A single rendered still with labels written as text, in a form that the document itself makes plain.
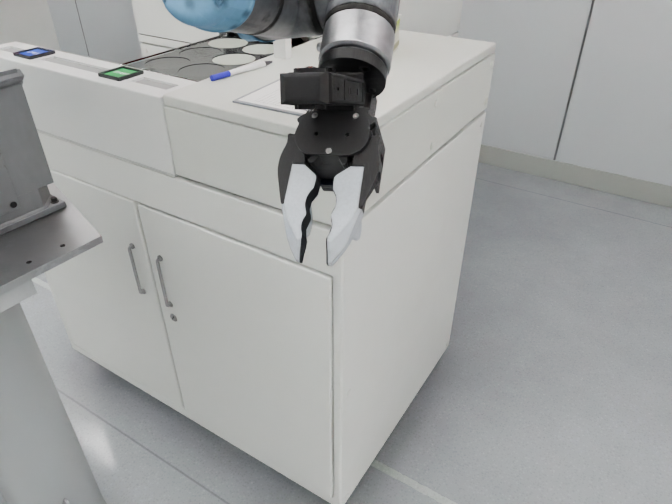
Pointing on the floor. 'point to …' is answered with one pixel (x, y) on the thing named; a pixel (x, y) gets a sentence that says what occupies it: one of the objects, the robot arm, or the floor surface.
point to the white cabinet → (267, 305)
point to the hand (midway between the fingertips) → (314, 246)
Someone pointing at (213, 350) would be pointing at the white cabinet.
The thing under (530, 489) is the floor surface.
